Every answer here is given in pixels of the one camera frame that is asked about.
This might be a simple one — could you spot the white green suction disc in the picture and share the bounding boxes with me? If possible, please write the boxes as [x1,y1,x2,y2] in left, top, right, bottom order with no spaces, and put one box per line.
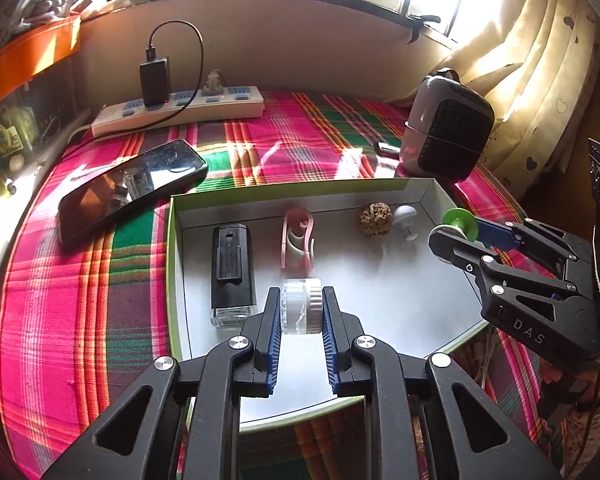
[429,208,480,266]

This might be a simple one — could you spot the pink green plaid tablecloth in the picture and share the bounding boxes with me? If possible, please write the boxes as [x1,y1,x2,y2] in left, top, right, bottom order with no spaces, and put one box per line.
[0,90,566,480]

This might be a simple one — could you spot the black window latch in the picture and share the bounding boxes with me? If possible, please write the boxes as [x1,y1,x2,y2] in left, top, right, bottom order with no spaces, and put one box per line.
[405,12,441,46]

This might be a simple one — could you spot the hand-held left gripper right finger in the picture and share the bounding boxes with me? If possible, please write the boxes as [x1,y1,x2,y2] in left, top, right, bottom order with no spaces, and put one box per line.
[321,286,561,480]

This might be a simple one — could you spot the green cardboard box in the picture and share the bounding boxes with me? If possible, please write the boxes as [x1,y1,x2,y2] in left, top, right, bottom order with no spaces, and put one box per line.
[166,177,491,433]

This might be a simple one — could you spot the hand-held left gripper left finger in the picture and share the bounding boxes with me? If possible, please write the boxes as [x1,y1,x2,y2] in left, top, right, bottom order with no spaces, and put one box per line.
[42,287,283,480]

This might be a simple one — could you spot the cream heart-print curtain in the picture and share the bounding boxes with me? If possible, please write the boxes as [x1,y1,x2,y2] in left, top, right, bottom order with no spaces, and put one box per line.
[395,0,600,196]

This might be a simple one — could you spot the small clear jar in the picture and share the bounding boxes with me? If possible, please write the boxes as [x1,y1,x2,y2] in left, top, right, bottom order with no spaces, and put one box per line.
[280,277,326,336]

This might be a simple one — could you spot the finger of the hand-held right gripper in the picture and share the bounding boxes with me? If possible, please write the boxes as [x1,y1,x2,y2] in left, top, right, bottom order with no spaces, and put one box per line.
[475,217,596,286]
[428,230,583,318]

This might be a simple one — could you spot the orange plastic tray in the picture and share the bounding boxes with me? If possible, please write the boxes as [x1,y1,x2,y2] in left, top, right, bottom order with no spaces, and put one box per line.
[0,15,81,113]

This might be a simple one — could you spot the black smartphone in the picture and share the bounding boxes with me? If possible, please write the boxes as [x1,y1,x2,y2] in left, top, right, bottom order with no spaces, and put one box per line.
[58,139,209,244]

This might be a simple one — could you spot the small white adapter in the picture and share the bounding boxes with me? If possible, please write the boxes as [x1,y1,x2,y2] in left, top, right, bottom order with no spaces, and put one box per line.
[202,71,227,98]

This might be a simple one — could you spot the pale pink clip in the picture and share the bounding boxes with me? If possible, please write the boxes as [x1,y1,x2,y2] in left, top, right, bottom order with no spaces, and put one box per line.
[280,208,316,268]

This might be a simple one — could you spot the black charger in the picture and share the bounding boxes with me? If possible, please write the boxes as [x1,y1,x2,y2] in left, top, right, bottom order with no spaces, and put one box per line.
[139,57,171,108]

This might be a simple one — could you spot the black charger cable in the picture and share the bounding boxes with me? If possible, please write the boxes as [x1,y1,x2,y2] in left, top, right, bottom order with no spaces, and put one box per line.
[147,21,204,128]

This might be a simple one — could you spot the small grey black heater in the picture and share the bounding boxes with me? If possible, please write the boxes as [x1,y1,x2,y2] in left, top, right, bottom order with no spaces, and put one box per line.
[399,67,496,181]

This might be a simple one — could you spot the white power strip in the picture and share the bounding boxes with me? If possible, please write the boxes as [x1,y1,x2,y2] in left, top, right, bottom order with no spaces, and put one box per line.
[91,85,265,138]

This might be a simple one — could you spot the black bike light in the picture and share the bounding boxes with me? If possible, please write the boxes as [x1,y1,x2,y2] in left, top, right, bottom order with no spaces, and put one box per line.
[210,223,258,328]

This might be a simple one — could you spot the grey round knob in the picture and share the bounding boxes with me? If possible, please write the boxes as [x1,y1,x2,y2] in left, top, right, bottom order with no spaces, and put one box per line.
[391,205,421,241]

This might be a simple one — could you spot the brown walnut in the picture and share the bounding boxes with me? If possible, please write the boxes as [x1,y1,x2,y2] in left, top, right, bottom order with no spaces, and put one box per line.
[358,202,392,235]

